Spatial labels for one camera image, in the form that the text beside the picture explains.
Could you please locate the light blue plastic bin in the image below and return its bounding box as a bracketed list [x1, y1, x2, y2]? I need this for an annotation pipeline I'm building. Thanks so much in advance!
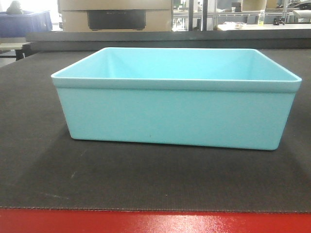
[51, 48, 302, 150]

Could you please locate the beige machine with black panel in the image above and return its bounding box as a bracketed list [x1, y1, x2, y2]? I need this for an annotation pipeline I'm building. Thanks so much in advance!
[57, 0, 173, 32]

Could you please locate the yellow liquid bottle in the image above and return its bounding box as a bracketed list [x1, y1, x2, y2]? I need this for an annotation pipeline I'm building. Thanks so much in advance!
[258, 9, 265, 26]

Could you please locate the dark blue crate background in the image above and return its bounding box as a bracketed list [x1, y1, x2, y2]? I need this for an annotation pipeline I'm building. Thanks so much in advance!
[0, 11, 52, 38]

